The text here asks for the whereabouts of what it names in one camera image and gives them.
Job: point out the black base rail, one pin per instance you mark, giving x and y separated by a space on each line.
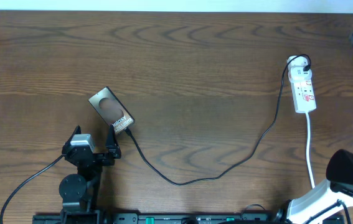
133 218

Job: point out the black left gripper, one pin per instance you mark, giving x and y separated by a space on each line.
113 150

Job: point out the Galaxy S25 Ultra smartphone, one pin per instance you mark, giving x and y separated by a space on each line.
111 110

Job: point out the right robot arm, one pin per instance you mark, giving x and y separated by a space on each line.
335 192

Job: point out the white power strip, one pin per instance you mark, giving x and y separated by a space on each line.
303 93

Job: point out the white USB plug adapter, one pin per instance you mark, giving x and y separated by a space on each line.
296 74

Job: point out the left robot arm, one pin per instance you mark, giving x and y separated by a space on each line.
79 191

